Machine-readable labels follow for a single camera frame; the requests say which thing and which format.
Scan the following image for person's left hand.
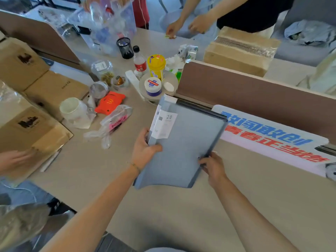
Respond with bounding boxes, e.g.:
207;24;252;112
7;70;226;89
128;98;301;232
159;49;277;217
130;128;163;172

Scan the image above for person's right hand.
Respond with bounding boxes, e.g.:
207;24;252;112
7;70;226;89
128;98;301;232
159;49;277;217
198;151;229;189

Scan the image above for grey mesh document pouch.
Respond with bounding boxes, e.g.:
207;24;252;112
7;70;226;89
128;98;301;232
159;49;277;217
133;94;228;189

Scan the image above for person's left forearm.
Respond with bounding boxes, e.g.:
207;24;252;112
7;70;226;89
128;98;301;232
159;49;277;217
39;164;142;252

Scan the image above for person's right forearm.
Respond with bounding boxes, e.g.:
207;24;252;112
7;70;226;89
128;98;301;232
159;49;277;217
212;176;301;252

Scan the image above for white paper sheets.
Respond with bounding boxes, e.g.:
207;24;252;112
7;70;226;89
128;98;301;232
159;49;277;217
150;104;178;140

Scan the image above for clear plastic bag pink label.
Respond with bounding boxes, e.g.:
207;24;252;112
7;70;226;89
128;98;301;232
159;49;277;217
83;104;133;150

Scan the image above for white jar blue label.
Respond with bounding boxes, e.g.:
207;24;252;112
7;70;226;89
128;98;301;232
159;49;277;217
144;77;163;97

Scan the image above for red paper fries carton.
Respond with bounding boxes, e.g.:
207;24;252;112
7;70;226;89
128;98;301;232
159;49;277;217
94;91;126;116

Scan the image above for white sign board coloured lettering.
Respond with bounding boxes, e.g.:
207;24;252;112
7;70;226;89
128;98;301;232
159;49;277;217
211;104;336;178

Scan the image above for white plastic bar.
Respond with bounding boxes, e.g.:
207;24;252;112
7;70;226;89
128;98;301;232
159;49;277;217
125;70;145;100

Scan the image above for round grey tray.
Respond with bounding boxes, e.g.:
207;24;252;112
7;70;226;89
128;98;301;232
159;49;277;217
138;70;179;103

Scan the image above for brown desk divider panel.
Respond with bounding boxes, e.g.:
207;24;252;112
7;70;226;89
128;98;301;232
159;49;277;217
175;60;336;145
0;10;81;65

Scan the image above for clear plastic cup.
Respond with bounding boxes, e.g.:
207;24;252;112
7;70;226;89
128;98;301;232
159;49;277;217
89;81;109;100

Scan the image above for yellow plastic canister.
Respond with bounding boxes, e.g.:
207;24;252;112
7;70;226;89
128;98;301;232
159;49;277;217
147;54;166;81

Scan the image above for soda bottle red label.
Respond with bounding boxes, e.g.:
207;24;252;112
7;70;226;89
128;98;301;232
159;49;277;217
132;45;148;77

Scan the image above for white paper cup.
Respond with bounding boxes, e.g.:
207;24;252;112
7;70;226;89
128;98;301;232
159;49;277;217
59;97;89;127

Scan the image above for white tissue packets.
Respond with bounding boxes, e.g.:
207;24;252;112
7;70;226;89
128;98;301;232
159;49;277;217
165;44;199;74

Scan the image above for clear plastic lidded container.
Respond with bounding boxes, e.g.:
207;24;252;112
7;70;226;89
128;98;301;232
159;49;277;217
90;60;115;87

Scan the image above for black mesh pen holder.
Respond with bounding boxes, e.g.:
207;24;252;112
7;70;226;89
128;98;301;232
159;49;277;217
116;37;134;60

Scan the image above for cardboard box plastic wrapped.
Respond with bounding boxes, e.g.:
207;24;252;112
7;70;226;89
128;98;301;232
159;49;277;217
203;26;281;78

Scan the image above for plain cardboard box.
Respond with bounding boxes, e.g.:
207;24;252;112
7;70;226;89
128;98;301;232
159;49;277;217
23;70;90;121

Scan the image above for cardboard box black print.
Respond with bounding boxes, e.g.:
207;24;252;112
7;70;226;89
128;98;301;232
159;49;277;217
0;37;50;93
0;105;74;182

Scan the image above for grey office chair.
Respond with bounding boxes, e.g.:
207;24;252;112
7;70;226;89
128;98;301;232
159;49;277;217
158;0;219;40

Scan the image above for clear plastic storage bin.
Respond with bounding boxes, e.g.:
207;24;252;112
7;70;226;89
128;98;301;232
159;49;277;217
67;0;137;57

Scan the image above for clear plastic wrap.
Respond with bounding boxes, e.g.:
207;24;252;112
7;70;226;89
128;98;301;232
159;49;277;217
0;81;27;124

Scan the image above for crumpled grey cloth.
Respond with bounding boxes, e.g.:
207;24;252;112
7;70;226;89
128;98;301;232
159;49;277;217
283;19;336;47

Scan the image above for thin wrist bracelet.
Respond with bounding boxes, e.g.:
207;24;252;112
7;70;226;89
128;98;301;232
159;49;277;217
126;162;142;174

